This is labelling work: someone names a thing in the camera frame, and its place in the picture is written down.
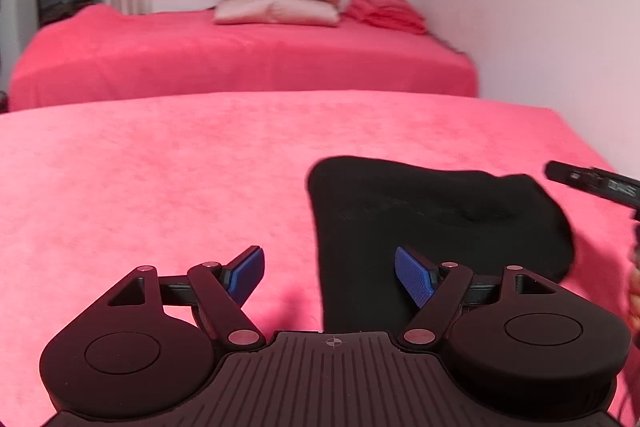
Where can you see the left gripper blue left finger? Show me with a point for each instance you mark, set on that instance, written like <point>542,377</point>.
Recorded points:
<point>242,275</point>

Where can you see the lower pink pillow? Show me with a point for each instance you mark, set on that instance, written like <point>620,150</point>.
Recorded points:
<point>281,12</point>

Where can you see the black knit pants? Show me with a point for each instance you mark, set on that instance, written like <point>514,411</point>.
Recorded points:
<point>364,209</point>

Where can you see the far bed red blanket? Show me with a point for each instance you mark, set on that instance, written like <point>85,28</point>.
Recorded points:
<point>100,54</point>

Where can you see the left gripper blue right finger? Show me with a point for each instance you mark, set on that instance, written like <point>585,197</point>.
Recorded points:
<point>417,275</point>

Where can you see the folded red blanket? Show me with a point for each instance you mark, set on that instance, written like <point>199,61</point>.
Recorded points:
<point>387,14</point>

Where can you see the person's right hand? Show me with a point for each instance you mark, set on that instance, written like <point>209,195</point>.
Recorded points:
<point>633,296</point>

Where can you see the near bed pink blanket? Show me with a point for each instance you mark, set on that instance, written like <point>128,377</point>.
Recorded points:
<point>91,191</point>

